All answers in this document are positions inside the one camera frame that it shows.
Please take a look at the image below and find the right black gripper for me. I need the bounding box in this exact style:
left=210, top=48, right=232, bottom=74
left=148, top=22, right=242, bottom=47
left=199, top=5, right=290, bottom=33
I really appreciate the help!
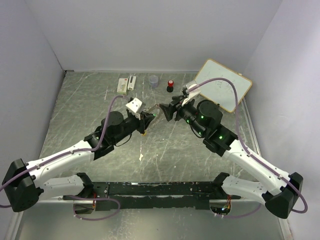
left=159, top=95, right=207, bottom=137

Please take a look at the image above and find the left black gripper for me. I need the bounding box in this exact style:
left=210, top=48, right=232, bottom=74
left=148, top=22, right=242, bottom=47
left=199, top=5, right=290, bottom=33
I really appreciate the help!
left=112, top=109, right=155, bottom=144

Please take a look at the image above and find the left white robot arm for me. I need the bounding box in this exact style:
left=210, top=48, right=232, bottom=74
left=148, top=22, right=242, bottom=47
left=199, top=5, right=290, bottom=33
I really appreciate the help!
left=1, top=111, right=155, bottom=212

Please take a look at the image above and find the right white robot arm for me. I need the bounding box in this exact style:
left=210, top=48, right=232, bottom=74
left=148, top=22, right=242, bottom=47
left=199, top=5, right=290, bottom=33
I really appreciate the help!
left=159, top=95, right=304, bottom=219

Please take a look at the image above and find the clear plastic clip jar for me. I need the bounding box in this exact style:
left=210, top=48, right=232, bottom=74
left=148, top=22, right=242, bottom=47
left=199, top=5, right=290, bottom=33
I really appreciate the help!
left=148, top=75, right=159, bottom=88

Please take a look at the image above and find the green white staple box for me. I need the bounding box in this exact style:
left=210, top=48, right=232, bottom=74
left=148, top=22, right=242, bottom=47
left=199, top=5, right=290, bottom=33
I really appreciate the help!
left=117, top=78, right=128, bottom=96

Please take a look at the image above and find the white stapler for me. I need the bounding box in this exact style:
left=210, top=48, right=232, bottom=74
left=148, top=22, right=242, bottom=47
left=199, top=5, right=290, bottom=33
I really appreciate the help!
left=127, top=75, right=137, bottom=91

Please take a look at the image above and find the white framed whiteboard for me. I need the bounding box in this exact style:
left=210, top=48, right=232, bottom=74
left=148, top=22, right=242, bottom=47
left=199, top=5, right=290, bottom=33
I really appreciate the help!
left=193, top=58, right=253, bottom=113

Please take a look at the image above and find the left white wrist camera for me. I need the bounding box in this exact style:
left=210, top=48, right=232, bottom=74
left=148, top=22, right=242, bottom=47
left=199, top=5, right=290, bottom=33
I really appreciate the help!
left=125, top=97, right=146, bottom=120

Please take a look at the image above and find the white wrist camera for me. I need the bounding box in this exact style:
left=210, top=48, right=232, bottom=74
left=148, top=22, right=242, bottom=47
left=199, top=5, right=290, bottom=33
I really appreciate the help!
left=181, top=80, right=201, bottom=107
left=125, top=97, right=146, bottom=120

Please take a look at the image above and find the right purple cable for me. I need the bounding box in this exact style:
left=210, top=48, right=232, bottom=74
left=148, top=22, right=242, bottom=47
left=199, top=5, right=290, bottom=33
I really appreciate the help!
left=187, top=77, right=309, bottom=219

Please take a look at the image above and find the purple cable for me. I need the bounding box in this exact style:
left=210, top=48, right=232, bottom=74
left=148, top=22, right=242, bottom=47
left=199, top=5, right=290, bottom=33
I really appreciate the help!
left=187, top=77, right=309, bottom=219
left=0, top=94, right=131, bottom=209

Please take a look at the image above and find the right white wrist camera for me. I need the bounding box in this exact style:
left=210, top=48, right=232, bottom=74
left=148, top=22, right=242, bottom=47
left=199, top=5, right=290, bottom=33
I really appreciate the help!
left=181, top=80, right=201, bottom=107

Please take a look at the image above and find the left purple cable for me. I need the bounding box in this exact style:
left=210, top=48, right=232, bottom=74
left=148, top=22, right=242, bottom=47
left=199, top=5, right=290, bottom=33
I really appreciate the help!
left=0, top=94, right=131, bottom=209

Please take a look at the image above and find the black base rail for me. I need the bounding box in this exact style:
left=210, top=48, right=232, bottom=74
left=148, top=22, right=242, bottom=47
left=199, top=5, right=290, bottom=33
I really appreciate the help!
left=74, top=181, right=228, bottom=211

